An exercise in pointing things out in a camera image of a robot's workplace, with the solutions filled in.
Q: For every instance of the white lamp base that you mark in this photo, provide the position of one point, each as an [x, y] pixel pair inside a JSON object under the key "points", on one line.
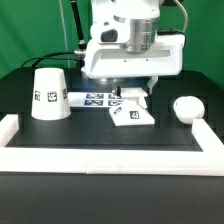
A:
{"points": [[132, 111]]}

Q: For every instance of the white U-shaped fence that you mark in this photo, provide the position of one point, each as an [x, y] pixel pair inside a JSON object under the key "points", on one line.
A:
{"points": [[208, 162]]}

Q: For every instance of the white marker sheet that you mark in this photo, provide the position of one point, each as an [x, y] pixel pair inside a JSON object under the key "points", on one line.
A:
{"points": [[83, 99]]}

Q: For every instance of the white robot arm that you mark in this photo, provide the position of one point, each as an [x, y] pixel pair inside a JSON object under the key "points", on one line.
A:
{"points": [[120, 10]]}

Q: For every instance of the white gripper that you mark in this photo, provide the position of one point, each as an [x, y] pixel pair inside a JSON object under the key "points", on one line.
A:
{"points": [[133, 48]]}

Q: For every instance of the white lamp bulb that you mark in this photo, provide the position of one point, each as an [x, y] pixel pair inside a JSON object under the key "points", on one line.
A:
{"points": [[188, 108]]}

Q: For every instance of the white lamp shade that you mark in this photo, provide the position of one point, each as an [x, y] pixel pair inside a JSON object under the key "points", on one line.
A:
{"points": [[50, 101]]}

